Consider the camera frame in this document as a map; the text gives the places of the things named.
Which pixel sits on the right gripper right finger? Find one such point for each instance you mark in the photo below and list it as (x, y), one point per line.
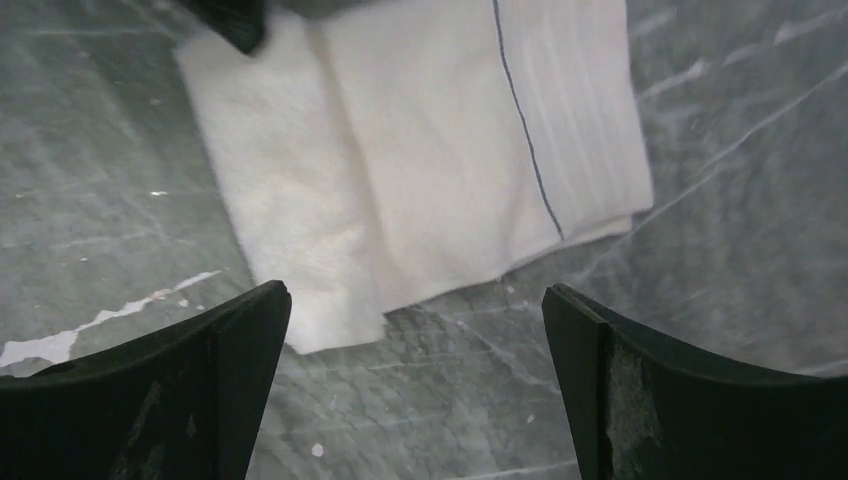
(642, 404)

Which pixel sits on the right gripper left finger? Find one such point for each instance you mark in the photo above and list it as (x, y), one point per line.
(182, 402)

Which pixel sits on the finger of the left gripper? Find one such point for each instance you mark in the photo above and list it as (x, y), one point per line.
(242, 23)

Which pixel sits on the cream white towel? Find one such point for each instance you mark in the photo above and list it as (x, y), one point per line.
(405, 149)

